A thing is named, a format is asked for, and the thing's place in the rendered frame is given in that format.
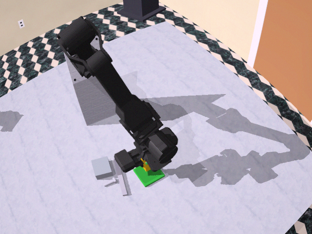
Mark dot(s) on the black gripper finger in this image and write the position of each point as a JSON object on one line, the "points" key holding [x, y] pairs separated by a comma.
{"points": [[140, 164]]}

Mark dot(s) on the long pale grey flat bar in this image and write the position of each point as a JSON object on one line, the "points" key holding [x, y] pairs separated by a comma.
{"points": [[120, 177]]}

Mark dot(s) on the yellow square nut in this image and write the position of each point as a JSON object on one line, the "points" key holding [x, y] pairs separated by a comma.
{"points": [[146, 167]]}

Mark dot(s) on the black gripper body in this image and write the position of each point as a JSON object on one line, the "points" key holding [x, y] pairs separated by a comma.
{"points": [[128, 162]]}

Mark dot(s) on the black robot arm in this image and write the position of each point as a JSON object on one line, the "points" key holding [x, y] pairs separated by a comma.
{"points": [[135, 115]]}

